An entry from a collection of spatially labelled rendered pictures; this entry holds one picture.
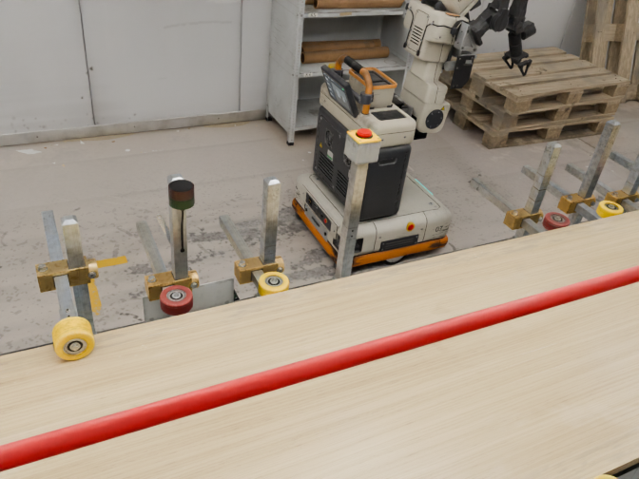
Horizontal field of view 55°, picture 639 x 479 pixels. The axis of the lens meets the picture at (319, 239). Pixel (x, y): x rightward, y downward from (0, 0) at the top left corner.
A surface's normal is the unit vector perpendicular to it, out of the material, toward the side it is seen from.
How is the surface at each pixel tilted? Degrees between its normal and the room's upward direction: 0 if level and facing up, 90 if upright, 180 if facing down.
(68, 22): 90
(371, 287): 0
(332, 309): 0
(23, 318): 0
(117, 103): 90
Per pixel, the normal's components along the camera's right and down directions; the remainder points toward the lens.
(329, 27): 0.43, 0.56
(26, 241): 0.10, -0.81
